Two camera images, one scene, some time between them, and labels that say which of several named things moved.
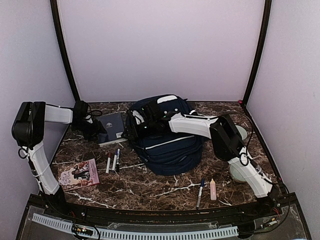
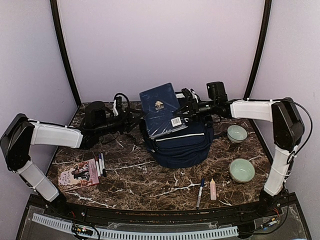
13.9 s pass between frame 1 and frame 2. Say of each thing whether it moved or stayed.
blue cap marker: moved
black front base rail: stayed
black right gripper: moved
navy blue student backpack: moved
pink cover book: stayed
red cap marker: moved
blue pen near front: stayed
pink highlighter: stayed
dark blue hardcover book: moved
